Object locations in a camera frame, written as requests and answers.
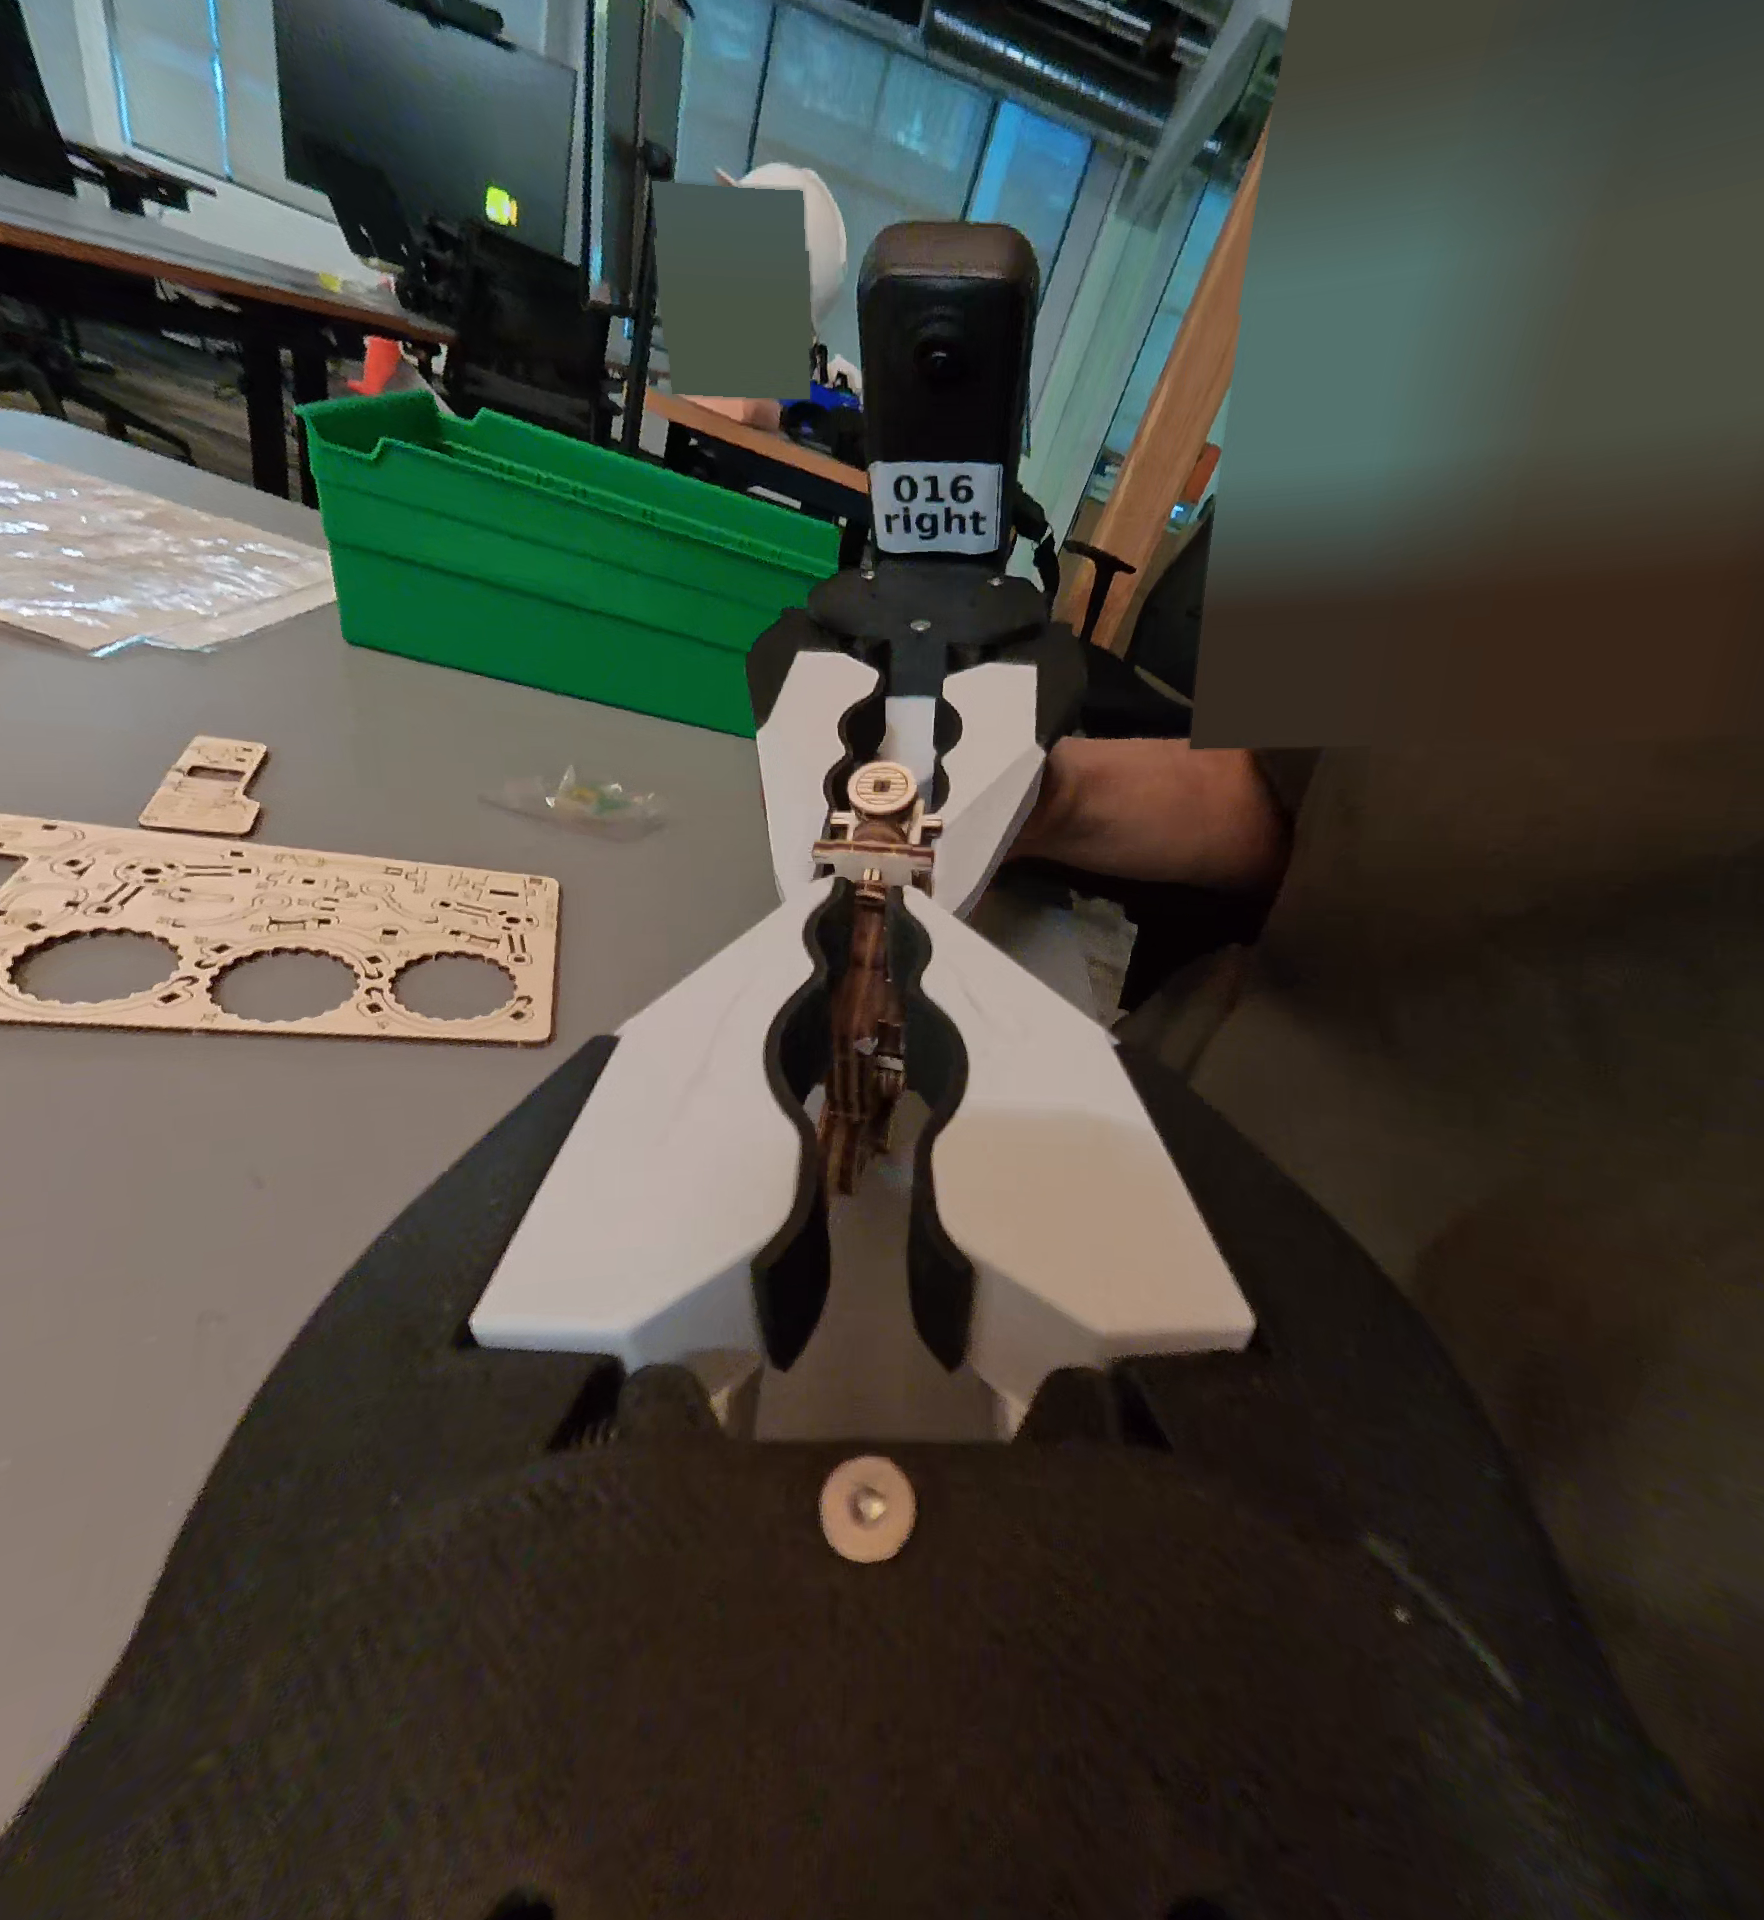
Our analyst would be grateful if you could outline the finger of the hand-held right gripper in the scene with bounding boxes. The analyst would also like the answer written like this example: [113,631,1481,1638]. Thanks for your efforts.
[752,647,891,910]
[916,660,1055,924]

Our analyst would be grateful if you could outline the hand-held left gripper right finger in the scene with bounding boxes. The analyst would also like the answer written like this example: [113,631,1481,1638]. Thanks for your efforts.
[899,887,1260,1449]

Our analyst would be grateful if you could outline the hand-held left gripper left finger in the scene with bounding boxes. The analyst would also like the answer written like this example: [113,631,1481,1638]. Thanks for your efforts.
[465,879,843,1445]

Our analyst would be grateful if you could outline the wooden puzzle model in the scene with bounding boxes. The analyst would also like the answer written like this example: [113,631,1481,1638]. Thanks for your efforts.
[811,756,947,1202]

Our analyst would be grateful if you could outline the person's right forearm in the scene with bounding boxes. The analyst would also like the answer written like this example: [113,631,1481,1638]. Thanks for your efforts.
[1008,742,1296,910]

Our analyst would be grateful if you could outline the grey desk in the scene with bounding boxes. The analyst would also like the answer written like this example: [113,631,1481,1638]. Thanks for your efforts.
[0,406,825,1878]

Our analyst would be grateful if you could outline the mannequin head with white helmet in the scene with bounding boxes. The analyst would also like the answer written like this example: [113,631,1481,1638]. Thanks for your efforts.
[740,162,850,325]

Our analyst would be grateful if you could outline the wooden beam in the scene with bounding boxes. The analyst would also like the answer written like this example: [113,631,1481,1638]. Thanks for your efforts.
[1055,136,1274,649]

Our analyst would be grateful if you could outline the small clear plastic bag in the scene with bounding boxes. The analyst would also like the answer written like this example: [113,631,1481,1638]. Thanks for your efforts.
[483,764,670,840]

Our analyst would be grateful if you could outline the green bin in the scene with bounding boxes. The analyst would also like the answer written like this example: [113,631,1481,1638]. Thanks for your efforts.
[295,393,843,740]

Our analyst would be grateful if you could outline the wooden sheet with round holes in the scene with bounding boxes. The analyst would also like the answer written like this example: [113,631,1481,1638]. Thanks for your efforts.
[0,810,561,1047]

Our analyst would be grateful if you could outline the small wooden sheet piece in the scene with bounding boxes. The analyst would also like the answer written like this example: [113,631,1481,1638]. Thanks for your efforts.
[136,735,270,838]

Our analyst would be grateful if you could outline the black monitor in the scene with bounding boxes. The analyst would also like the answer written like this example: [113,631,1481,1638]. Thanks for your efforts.
[270,0,584,264]

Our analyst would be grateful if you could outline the clear plastic packaging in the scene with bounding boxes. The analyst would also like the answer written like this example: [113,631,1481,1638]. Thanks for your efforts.
[0,423,339,657]

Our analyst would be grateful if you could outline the background wooden table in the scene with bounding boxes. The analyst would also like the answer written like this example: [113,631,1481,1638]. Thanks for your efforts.
[0,188,456,501]

